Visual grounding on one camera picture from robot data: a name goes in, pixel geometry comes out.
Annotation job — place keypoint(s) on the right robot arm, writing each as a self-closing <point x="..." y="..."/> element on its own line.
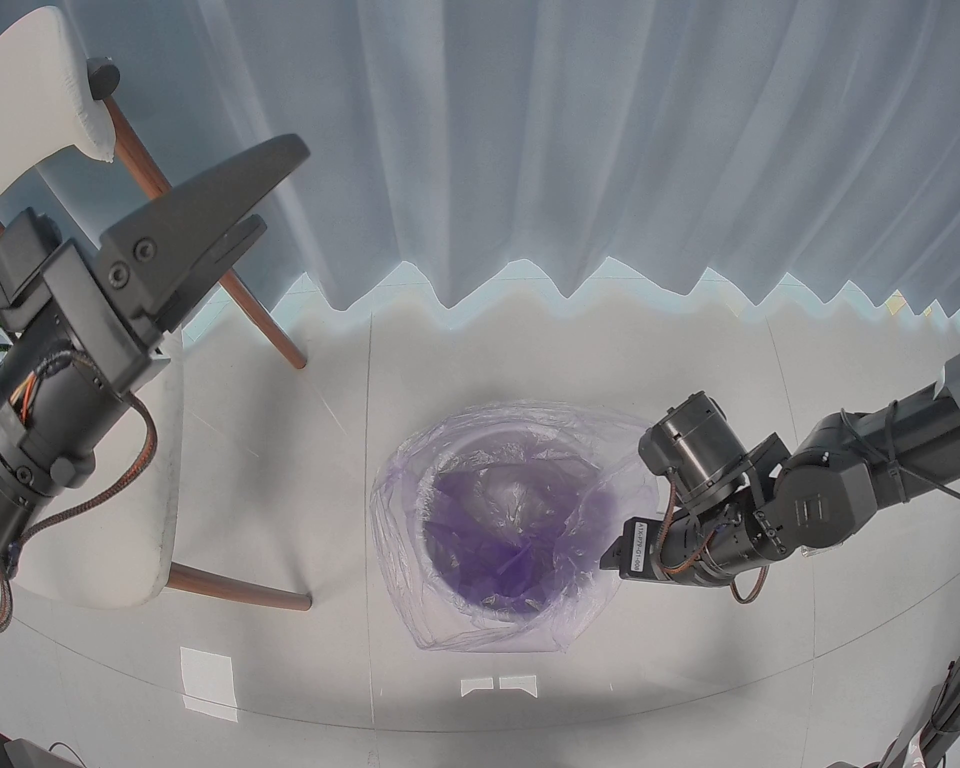
<point x="825" y="495"/>

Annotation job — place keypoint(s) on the white cushioned wooden chair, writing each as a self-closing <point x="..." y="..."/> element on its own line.
<point x="112" y="525"/>

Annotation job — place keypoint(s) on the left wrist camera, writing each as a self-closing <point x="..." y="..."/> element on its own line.
<point x="26" y="255"/>

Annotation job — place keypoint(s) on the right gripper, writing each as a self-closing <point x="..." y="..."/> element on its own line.
<point x="712" y="559"/>

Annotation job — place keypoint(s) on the pale blue curtain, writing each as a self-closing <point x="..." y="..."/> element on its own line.
<point x="600" y="112"/>

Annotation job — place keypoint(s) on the purple plastic bag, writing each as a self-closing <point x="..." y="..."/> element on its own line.
<point x="487" y="525"/>

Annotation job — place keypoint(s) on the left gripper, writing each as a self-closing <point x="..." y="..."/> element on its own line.
<point x="67" y="390"/>

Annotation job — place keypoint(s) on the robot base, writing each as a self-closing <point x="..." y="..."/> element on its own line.
<point x="37" y="756"/>

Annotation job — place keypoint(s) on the white trash bin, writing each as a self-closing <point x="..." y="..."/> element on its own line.
<point x="487" y="442"/>

